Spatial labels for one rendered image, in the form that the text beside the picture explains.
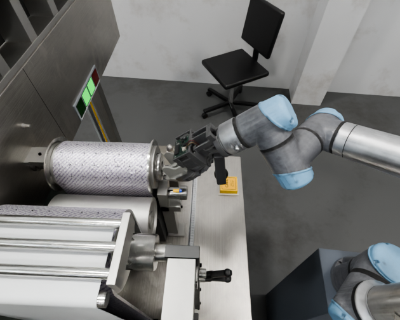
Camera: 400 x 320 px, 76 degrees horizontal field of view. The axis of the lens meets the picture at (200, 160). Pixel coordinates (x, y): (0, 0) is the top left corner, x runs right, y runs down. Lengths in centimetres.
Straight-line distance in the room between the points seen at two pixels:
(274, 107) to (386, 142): 22
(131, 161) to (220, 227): 47
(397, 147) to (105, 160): 62
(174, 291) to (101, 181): 39
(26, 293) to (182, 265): 21
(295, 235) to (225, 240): 114
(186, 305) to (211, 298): 55
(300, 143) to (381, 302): 37
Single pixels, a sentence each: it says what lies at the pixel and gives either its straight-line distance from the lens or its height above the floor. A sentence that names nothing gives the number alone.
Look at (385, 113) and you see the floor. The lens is 329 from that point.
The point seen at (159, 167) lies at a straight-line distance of 66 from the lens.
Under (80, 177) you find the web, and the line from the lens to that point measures 70.
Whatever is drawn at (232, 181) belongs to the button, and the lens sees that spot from 105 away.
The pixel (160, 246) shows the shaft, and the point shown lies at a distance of 49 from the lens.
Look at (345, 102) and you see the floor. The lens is 320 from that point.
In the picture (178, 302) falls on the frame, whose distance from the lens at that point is 37.
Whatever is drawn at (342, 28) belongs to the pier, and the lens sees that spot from 260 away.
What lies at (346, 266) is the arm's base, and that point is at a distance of 97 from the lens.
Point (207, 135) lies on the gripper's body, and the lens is 55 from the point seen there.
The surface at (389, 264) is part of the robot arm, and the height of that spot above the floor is 113.
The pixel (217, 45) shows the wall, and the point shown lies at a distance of 281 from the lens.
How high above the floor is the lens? 181
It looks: 53 degrees down
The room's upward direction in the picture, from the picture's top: straight up
